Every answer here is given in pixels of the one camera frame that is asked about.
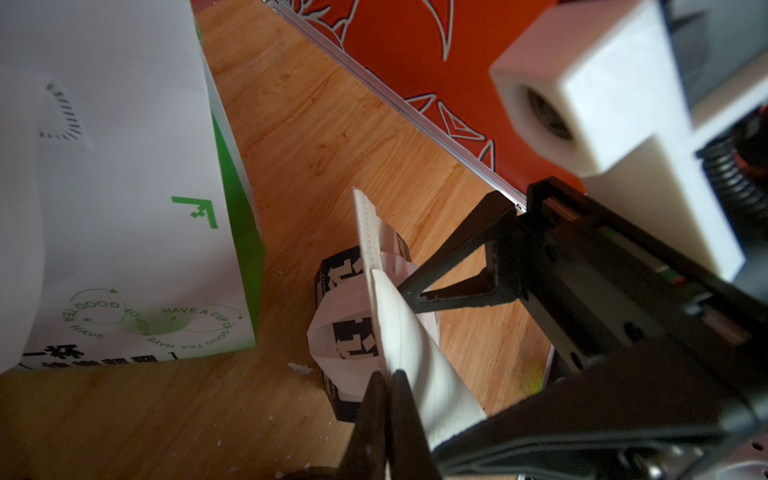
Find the white green paper bag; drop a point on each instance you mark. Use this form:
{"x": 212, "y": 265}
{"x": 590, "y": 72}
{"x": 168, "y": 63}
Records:
{"x": 128, "y": 228}

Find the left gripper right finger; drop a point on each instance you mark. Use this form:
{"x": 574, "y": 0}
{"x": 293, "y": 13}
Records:
{"x": 409, "y": 452}

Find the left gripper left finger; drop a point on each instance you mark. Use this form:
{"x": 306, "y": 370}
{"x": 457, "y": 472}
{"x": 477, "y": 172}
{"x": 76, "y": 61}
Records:
{"x": 366, "y": 453}

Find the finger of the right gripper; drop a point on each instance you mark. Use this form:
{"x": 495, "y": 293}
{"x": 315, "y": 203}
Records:
{"x": 479, "y": 265}
{"x": 652, "y": 411}

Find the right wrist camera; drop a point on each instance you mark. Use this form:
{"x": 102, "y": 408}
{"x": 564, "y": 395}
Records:
{"x": 623, "y": 94}

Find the pink white receipt paper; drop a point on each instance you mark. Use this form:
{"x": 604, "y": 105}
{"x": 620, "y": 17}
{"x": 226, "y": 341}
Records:
{"x": 445, "y": 405}

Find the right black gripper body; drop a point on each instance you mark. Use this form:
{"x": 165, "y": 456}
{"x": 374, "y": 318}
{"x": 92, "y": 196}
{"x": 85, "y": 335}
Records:
{"x": 598, "y": 285}

